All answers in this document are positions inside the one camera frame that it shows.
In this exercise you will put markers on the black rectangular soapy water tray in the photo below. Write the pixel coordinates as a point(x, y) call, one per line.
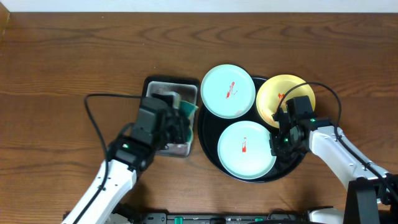
point(187, 88)

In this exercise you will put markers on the yellow plate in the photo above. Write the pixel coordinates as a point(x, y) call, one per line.
point(274, 89)

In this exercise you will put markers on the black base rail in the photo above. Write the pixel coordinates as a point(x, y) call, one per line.
point(217, 218)

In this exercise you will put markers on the mint green plate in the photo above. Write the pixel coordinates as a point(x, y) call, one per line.
point(228, 91)
point(244, 150)

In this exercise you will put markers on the green yellow sponge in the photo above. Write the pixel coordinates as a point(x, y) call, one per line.
point(187, 111)

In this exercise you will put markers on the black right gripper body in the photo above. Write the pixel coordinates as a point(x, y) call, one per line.
point(285, 144)

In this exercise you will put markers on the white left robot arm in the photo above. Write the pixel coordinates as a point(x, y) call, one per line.
point(125, 159)

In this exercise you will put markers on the round black tray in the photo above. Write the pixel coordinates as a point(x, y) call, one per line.
point(210, 128)

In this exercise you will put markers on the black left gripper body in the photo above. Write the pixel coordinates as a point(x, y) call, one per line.
point(168, 134)

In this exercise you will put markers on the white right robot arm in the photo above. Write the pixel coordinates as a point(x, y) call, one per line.
point(371, 189)

